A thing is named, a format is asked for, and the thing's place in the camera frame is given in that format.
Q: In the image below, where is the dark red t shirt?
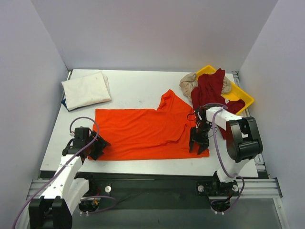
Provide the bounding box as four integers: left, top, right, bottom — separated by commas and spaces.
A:
190, 68, 246, 141

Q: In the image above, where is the beige t shirt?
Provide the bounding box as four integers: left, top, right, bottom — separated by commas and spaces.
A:
179, 73, 232, 101

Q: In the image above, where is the yellow plastic bin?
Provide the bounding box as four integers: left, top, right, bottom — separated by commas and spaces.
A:
196, 65, 254, 115

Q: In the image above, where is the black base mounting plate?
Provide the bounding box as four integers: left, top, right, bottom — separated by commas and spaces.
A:
76, 172, 236, 211

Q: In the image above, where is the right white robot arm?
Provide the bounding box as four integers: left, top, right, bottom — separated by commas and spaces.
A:
189, 103, 263, 195

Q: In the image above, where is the folded blue t shirt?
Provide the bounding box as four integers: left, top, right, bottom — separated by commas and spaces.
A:
61, 98, 70, 112

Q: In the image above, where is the folded white t shirt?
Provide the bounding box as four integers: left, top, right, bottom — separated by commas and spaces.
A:
61, 72, 112, 111

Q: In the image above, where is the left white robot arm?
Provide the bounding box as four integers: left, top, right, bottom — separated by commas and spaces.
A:
28, 127, 111, 229

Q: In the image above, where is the orange t shirt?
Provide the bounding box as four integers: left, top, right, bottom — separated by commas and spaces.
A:
93, 90, 210, 161

